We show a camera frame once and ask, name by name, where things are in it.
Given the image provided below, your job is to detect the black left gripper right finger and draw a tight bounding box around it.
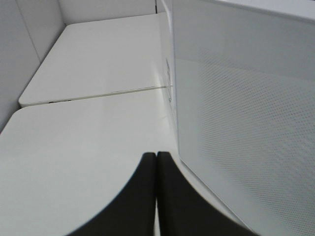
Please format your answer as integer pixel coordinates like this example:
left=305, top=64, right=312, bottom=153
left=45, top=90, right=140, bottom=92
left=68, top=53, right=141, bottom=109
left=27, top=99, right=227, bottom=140
left=157, top=151, right=254, bottom=236

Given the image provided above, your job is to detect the white microwave door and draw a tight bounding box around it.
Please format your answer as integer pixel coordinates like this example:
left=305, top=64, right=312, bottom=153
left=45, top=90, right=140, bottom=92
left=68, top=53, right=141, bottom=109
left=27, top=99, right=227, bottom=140
left=164, top=0, right=315, bottom=236

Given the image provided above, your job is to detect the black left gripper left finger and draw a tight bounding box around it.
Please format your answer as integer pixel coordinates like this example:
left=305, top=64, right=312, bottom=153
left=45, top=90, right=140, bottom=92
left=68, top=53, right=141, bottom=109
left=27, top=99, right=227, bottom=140
left=70, top=152, right=157, bottom=236

